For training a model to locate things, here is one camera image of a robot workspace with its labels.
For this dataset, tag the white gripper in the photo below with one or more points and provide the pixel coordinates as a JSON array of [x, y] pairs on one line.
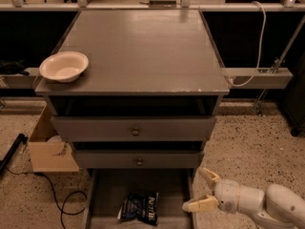
[[226, 195]]

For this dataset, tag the blue chip bag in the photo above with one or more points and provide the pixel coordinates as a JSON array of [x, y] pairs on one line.
[[142, 207]]

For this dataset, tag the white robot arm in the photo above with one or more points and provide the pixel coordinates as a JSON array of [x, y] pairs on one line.
[[276, 208]]

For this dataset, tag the bottom grey drawer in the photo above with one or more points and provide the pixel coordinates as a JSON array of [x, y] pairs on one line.
[[110, 187]]

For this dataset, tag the grey drawer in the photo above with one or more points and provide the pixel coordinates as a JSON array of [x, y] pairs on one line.
[[90, 129], [110, 187], [142, 155]]

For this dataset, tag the middle grey drawer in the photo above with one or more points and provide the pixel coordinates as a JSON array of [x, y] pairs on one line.
[[142, 155]]

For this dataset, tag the grey drawer cabinet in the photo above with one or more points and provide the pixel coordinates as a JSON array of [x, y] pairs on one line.
[[142, 63]]

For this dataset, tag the top grey drawer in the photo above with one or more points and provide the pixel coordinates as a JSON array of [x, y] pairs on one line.
[[90, 129]]

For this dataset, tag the cardboard box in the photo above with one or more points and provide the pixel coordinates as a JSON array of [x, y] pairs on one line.
[[48, 152]]

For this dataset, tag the white bowl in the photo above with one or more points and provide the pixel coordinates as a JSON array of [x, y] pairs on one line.
[[64, 67]]

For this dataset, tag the black bar on floor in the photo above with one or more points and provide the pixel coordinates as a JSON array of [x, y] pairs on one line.
[[21, 138]]

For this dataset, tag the black cloth on rail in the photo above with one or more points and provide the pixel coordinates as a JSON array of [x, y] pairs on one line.
[[13, 67]]

